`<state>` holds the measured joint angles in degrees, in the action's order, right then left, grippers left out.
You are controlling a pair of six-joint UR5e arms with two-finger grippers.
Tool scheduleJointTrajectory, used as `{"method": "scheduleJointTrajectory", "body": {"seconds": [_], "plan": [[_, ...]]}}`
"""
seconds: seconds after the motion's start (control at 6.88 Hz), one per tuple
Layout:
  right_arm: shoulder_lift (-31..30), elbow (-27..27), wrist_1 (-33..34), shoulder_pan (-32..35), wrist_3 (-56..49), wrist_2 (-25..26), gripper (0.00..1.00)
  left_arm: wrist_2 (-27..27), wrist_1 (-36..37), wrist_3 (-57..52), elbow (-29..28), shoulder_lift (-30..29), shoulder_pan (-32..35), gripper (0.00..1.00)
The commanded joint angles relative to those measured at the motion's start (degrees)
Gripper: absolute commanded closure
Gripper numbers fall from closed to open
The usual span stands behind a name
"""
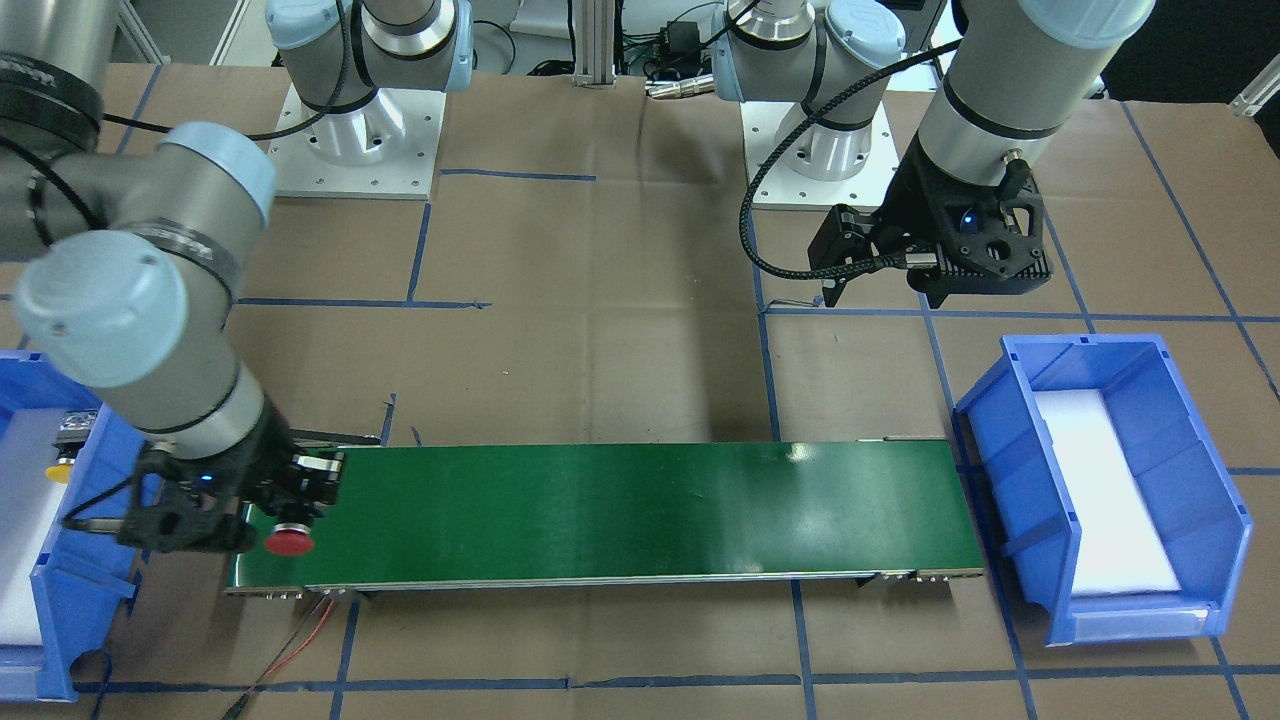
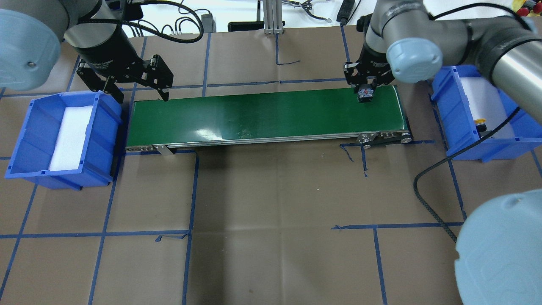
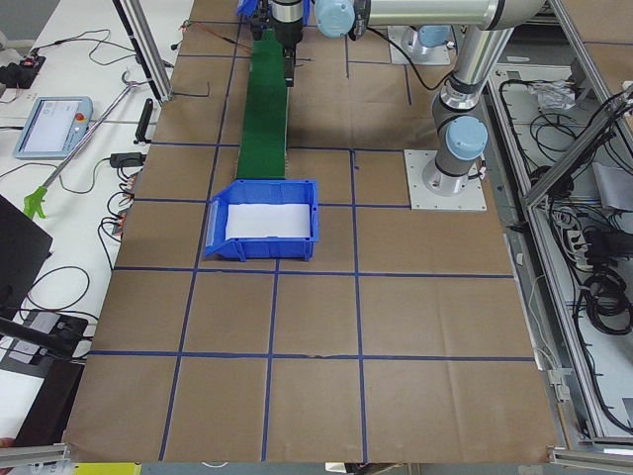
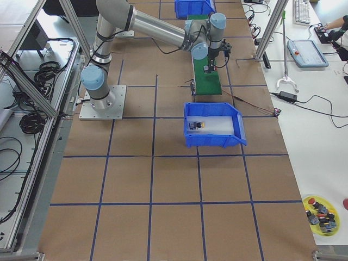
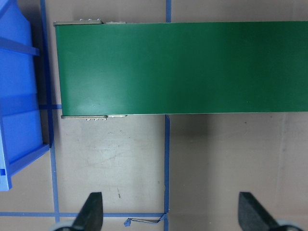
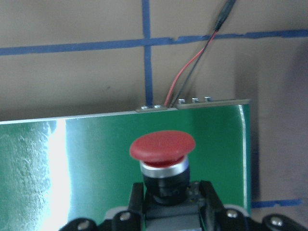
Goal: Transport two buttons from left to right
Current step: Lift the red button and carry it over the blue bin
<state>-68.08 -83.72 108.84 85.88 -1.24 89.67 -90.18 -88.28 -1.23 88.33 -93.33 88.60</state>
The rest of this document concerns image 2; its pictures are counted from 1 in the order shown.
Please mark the yellow push button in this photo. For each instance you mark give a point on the yellow push button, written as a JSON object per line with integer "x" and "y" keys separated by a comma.
{"x": 481, "y": 127}

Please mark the aluminium frame post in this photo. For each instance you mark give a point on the aluminium frame post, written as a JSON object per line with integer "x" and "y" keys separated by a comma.
{"x": 272, "y": 17}

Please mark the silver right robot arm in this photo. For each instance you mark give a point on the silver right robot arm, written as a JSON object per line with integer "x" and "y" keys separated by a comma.
{"x": 484, "y": 61}

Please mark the blue right plastic bin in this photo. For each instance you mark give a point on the blue right plastic bin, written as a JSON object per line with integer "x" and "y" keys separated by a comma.
{"x": 520, "y": 135}

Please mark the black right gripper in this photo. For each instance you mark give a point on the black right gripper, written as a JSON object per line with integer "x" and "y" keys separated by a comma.
{"x": 369, "y": 71}

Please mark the white foam pad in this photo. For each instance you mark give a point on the white foam pad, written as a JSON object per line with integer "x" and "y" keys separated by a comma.
{"x": 484, "y": 101}
{"x": 71, "y": 138}

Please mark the white foam pad right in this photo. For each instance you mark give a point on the white foam pad right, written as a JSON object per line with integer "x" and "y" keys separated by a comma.
{"x": 484, "y": 101}

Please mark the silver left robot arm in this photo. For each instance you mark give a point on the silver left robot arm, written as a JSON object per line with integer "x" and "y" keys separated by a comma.
{"x": 32, "y": 32}

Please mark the green conveyor belt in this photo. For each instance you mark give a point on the green conveyor belt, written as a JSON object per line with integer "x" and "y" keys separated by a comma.
{"x": 318, "y": 114}

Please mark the blue plastic bin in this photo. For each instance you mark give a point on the blue plastic bin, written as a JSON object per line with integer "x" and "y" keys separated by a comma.
{"x": 520, "y": 135}
{"x": 36, "y": 142}

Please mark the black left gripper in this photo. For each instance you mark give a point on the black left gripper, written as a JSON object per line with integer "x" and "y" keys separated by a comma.
{"x": 106, "y": 50}

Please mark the blue left plastic bin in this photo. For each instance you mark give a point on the blue left plastic bin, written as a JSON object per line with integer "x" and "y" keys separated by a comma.
{"x": 36, "y": 142}

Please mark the red push button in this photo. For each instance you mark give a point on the red push button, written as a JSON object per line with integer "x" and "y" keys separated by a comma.
{"x": 367, "y": 98}

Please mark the yellow plate of buttons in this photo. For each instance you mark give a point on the yellow plate of buttons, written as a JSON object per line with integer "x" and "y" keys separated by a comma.
{"x": 531, "y": 8}

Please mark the white foam pad left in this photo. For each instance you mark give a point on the white foam pad left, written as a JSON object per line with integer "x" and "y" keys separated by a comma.
{"x": 71, "y": 138}

